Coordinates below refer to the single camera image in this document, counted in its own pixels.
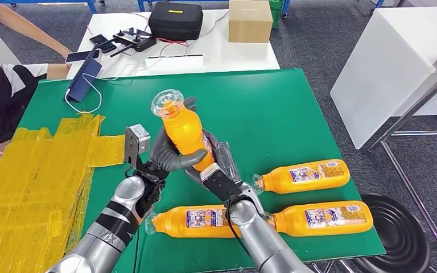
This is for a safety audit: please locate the red cable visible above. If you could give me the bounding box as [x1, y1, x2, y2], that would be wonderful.
[158, 38, 190, 57]

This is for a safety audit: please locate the orange bottle with blue logo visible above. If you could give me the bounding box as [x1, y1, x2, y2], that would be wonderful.
[150, 89, 216, 172]

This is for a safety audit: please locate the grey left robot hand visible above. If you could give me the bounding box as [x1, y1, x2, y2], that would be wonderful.
[149, 96, 209, 176]

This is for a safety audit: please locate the white charging cable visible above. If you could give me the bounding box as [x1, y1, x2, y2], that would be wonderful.
[64, 62, 147, 114]

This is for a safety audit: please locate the large white table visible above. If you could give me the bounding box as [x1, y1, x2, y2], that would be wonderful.
[329, 5, 437, 150]

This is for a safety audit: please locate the black remote controller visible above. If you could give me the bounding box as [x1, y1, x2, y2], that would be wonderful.
[109, 27, 158, 58]

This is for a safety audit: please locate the black carrying case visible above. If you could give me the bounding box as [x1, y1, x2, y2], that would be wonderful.
[147, 2, 204, 42]

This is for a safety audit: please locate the black round stool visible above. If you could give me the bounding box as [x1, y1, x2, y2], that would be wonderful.
[348, 192, 432, 273]

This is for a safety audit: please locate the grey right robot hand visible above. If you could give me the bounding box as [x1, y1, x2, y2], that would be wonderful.
[183, 129, 244, 187]

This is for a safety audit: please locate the white power strip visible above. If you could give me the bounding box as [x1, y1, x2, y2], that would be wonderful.
[144, 53, 207, 71]

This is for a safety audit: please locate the person's left hand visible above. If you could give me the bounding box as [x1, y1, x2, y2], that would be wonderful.
[54, 45, 73, 68]

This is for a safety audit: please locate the smartphone with pale screen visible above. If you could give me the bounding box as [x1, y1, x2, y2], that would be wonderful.
[64, 49, 101, 64]

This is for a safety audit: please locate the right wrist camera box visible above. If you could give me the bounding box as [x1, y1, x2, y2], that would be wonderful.
[199, 163, 244, 203]

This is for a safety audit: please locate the yellow tape sheet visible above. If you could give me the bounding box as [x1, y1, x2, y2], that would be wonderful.
[0, 113, 127, 273]

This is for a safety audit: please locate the blue tablet cover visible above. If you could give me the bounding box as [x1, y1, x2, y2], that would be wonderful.
[67, 44, 103, 103]

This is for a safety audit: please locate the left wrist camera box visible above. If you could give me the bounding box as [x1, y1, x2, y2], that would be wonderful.
[123, 124, 152, 167]

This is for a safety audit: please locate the cardboard box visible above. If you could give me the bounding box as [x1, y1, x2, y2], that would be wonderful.
[228, 0, 274, 44]

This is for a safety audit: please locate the green table board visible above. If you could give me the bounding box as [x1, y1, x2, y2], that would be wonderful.
[15, 68, 387, 273]

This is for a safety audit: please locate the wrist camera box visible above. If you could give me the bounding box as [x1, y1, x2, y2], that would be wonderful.
[199, 163, 244, 203]
[123, 124, 152, 167]

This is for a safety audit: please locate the orange bottle with label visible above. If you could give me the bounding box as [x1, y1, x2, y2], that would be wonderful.
[252, 159, 351, 195]
[265, 200, 374, 238]
[144, 204, 242, 239]

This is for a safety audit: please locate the green plastic crate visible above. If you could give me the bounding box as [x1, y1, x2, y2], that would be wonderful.
[269, 0, 284, 29]

